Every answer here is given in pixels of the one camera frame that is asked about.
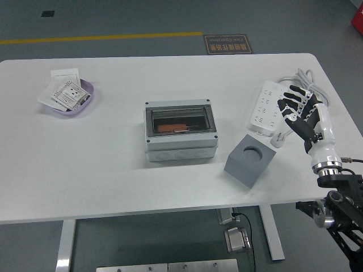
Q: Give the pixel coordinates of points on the yellow floor tape line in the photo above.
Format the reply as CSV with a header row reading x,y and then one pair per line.
x,y
99,37

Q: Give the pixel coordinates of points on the brown floor sign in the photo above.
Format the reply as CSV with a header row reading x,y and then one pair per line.
x,y
227,45

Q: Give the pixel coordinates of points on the white table leg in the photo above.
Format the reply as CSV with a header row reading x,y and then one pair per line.
x,y
272,232
65,246

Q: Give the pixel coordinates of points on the red object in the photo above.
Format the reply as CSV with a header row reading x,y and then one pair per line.
x,y
358,18

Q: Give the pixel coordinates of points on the grey metal base plate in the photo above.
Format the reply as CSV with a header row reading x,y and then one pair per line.
x,y
131,268
202,265

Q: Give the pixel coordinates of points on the white power strip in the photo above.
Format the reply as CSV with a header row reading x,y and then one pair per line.
x,y
266,107

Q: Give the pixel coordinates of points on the silver metal foot block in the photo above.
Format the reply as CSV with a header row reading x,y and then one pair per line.
x,y
236,241

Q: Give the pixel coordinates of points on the white wall switch plate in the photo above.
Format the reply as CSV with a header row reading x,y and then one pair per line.
x,y
65,74

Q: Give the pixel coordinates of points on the orange cylinder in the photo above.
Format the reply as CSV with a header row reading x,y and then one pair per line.
x,y
170,128

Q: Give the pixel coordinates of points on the flat white plate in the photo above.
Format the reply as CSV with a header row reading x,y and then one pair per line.
x,y
45,96

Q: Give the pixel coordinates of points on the black square floor cover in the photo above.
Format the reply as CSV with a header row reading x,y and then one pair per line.
x,y
47,13

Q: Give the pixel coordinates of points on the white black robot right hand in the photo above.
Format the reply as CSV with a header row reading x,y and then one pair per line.
x,y
320,133

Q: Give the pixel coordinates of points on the grey cube with round hole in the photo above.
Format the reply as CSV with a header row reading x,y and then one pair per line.
x,y
241,170

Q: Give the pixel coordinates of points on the grey electrical enclosure box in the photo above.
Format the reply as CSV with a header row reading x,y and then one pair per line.
x,y
181,146

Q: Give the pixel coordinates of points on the transparent hinged box lid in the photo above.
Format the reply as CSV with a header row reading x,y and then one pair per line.
x,y
178,119

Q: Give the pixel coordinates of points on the socket panel in printed wrapper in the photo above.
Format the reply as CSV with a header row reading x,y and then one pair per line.
x,y
69,95

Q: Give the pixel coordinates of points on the purple plastic tray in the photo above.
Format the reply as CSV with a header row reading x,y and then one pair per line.
x,y
88,88

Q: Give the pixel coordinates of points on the grey metal bracket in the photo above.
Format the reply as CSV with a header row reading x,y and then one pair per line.
x,y
224,216

